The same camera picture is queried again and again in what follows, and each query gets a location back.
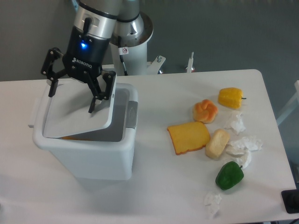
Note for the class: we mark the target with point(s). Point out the yellow toast slice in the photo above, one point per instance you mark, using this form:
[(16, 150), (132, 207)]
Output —
[(188, 137)]

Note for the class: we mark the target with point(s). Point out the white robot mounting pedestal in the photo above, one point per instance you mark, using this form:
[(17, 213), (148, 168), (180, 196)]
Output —
[(129, 56)]

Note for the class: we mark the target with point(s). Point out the orange item inside can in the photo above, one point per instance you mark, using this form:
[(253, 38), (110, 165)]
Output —
[(74, 138)]

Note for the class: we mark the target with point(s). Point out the green toy bell pepper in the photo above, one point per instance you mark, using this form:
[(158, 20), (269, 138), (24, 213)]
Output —
[(229, 175)]

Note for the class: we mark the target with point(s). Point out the crumpled white tissue upper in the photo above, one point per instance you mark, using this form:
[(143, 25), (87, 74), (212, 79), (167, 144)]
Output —
[(235, 122)]

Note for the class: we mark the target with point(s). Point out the yellow toy bell pepper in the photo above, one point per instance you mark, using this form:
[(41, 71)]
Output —
[(231, 97)]

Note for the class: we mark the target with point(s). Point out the pale oblong bread loaf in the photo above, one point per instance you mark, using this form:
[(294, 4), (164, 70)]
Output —
[(217, 143)]

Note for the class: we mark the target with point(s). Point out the crumpled white tissue lower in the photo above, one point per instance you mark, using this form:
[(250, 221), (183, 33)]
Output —
[(212, 202)]

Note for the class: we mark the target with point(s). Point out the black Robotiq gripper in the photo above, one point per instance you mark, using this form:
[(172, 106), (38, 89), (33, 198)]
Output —
[(82, 61)]

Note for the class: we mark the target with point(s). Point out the white frame at right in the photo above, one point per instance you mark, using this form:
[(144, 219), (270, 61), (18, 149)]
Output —
[(290, 106)]

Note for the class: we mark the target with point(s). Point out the grey trash can latch button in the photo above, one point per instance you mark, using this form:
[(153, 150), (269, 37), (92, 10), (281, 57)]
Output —
[(132, 114)]

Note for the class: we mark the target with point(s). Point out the white trash can lid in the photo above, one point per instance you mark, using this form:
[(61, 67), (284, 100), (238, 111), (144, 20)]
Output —
[(68, 112)]

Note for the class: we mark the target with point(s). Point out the black device at edge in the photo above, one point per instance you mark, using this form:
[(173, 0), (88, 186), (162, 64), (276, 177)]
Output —
[(291, 200)]

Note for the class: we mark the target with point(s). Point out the orange knotted bread roll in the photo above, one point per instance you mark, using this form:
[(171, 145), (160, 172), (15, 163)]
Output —
[(204, 111)]

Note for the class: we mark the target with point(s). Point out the white trash can body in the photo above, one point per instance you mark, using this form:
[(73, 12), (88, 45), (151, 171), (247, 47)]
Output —
[(109, 153)]

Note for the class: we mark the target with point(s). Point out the crumpled white tissue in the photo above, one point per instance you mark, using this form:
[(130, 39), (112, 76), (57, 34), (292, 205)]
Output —
[(241, 150), (212, 202), (235, 122)]

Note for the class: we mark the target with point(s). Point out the crumpled white tissue middle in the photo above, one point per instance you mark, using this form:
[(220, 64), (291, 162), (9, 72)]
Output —
[(241, 150)]

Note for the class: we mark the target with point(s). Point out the white metal table frame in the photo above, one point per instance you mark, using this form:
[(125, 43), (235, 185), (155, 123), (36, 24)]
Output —
[(152, 68)]

